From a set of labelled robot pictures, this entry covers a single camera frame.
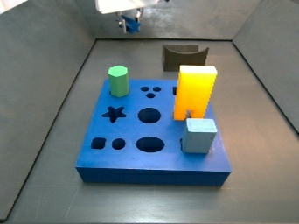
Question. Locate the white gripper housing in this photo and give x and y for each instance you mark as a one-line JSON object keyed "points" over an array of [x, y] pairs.
{"points": [[109, 6]]}

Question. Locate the dark blue star prism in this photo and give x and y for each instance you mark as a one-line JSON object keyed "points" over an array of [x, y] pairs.
{"points": [[131, 25]]}

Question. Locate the black curved fixture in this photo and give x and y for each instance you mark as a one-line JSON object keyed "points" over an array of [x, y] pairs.
{"points": [[184, 55]]}

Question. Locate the blue shape sorter board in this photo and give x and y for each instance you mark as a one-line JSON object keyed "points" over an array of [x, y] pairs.
{"points": [[133, 145]]}

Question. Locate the green hexagonal prism block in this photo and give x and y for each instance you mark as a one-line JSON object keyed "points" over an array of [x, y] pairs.
{"points": [[118, 77]]}

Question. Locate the yellow slotted tall block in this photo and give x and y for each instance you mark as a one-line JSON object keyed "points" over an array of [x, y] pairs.
{"points": [[196, 85]]}

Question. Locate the light blue rectangular block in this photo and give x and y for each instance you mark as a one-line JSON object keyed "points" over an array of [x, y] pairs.
{"points": [[198, 135]]}

